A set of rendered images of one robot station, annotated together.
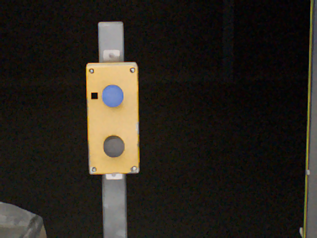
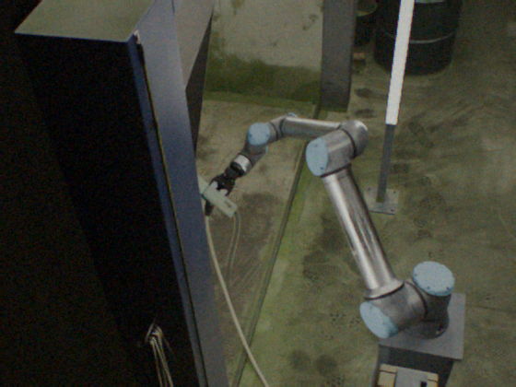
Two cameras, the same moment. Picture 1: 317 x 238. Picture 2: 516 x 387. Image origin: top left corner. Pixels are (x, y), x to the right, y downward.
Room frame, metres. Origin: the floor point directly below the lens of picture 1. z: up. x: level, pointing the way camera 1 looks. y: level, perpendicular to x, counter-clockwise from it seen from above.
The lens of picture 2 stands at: (2.59, -0.06, 2.76)
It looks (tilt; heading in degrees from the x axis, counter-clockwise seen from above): 48 degrees down; 202
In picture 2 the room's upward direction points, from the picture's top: 6 degrees counter-clockwise
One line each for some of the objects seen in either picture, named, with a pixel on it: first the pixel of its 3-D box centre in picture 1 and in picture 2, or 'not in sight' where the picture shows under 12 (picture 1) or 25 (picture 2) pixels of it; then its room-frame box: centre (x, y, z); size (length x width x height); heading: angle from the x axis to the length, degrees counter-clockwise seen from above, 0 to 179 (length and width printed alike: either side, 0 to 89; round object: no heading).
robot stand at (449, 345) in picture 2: not in sight; (411, 361); (1.04, 0.10, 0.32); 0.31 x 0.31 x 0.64; 1
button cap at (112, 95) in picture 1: (112, 95); not in sight; (1.84, 0.01, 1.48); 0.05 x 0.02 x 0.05; 91
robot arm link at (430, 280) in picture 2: not in sight; (428, 289); (1.05, 0.09, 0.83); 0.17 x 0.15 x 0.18; 136
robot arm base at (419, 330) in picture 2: not in sight; (425, 310); (1.04, 0.10, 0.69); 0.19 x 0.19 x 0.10
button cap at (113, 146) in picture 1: (113, 146); not in sight; (1.84, 0.01, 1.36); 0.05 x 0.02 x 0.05; 91
